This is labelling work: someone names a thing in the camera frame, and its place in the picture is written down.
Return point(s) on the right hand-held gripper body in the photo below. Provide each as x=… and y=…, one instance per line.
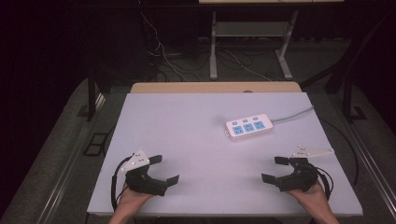
x=300, y=179

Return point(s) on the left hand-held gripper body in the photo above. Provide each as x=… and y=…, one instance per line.
x=141, y=182

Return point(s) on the person's left hand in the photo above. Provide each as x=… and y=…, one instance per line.
x=130, y=202

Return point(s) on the person's right hand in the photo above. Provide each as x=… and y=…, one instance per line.
x=314, y=200

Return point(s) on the white power strip blue sockets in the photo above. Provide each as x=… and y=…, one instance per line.
x=249, y=127

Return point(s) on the black metal stand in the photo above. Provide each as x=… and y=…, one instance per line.
x=348, y=102

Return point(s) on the wooden table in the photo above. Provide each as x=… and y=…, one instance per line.
x=214, y=87

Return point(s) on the black rectangular floor frame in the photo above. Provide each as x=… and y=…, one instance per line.
x=96, y=144

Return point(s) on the aluminium floor rail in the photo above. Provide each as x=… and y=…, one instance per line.
x=370, y=158
x=71, y=155

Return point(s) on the white metal stand frame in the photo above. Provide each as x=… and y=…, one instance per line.
x=249, y=29

